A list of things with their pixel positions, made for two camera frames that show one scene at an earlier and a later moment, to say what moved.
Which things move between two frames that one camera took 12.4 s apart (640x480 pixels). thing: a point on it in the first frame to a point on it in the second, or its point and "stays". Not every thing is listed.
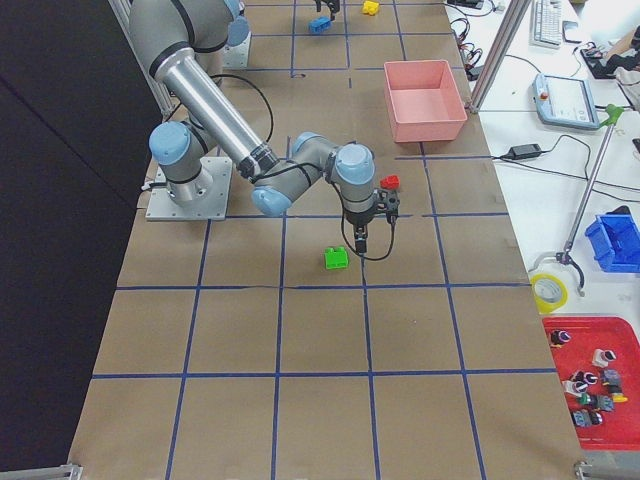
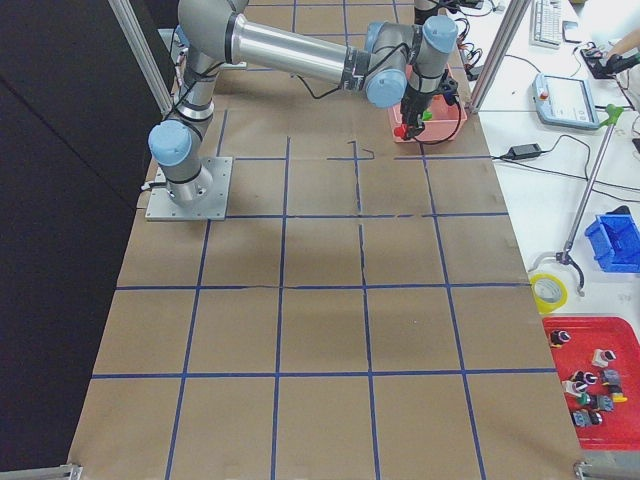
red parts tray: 597,359 stays
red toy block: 391,181 to 400,131
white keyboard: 546,24 stays
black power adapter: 524,152 stays
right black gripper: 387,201 to 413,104
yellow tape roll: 546,307 stays
